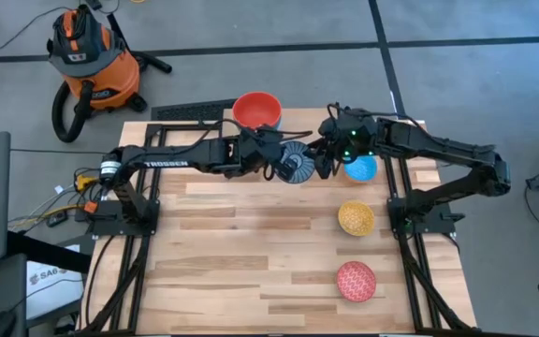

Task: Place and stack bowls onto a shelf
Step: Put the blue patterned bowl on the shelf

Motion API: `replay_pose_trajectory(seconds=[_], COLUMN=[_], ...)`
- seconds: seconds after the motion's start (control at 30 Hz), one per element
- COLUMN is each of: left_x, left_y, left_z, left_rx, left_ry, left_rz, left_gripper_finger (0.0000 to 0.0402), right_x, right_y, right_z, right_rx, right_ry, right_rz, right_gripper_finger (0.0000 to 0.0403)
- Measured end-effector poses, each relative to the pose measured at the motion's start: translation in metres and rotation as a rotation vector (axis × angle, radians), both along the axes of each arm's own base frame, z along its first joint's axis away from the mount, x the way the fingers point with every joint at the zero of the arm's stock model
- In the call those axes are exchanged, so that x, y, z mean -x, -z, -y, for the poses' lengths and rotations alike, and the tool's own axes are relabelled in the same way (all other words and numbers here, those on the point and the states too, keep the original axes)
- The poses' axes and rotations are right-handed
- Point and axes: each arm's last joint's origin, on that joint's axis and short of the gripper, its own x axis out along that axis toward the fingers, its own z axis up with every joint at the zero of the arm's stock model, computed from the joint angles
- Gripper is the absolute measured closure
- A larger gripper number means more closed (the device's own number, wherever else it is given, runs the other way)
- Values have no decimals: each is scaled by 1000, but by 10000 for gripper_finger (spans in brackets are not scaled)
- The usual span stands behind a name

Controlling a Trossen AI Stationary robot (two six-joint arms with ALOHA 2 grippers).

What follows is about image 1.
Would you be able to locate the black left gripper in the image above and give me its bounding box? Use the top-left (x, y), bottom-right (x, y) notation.
top-left (231, 126), bottom-right (299, 184)

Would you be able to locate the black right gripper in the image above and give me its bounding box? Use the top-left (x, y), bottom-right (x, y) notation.
top-left (307, 105), bottom-right (379, 181)

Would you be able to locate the navy white patterned bowl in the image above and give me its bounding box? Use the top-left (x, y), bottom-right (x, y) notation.
top-left (276, 140), bottom-right (317, 184)

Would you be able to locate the light blue bowl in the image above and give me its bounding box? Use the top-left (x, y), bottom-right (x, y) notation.
top-left (343, 155), bottom-right (379, 183)

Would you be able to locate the coral red bowl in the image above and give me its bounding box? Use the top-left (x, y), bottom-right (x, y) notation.
top-left (231, 91), bottom-right (284, 130)

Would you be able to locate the red white patterned bowl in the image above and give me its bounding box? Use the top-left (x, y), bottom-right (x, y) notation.
top-left (335, 260), bottom-right (377, 303)

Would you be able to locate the yellow patterned bowl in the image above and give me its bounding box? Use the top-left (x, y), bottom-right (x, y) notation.
top-left (337, 199), bottom-right (376, 238)

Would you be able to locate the black perforated floor panel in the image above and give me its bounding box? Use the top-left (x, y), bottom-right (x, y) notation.
top-left (151, 98), bottom-right (238, 122)

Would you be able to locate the black vacuum wand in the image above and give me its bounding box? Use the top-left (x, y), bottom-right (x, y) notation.
top-left (108, 12), bottom-right (173, 75)

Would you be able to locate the yellow power plug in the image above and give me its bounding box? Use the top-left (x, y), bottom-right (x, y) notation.
top-left (75, 172), bottom-right (111, 194)

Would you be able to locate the orange shop vacuum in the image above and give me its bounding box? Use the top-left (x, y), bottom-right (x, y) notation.
top-left (47, 4), bottom-right (142, 113)

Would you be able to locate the black desk bar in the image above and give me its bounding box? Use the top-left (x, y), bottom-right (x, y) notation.
top-left (6, 230), bottom-right (93, 275)

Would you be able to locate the white printed box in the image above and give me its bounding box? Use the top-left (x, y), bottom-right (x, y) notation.
top-left (25, 242), bottom-right (87, 324)

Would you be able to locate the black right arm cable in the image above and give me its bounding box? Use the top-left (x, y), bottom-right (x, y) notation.
top-left (328, 102), bottom-right (421, 124)

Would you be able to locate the black aluminium table frame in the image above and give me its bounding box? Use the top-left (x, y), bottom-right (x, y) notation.
top-left (70, 120), bottom-right (481, 336)

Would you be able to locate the black vacuum hose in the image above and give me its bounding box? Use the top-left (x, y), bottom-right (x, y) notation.
top-left (51, 79), bottom-right (96, 144)

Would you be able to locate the yellow cable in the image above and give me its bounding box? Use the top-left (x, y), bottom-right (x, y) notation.
top-left (9, 203), bottom-right (88, 230)

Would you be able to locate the black vacuum power cord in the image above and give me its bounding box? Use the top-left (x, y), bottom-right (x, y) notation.
top-left (0, 6), bottom-right (72, 58)

